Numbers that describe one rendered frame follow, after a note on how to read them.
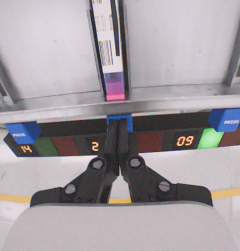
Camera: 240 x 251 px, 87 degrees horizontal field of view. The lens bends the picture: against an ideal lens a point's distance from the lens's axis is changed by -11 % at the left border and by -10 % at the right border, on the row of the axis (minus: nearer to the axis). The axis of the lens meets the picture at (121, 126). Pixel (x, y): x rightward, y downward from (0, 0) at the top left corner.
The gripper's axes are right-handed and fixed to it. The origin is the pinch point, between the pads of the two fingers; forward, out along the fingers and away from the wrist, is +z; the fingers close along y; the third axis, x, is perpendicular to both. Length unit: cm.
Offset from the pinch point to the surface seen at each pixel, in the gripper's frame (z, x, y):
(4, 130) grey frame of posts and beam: 30, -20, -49
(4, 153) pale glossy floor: 48, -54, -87
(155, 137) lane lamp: 4.6, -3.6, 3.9
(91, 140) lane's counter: 4.6, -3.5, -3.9
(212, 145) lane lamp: 4.6, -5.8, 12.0
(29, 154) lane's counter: 4.6, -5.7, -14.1
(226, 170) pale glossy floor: 36, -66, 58
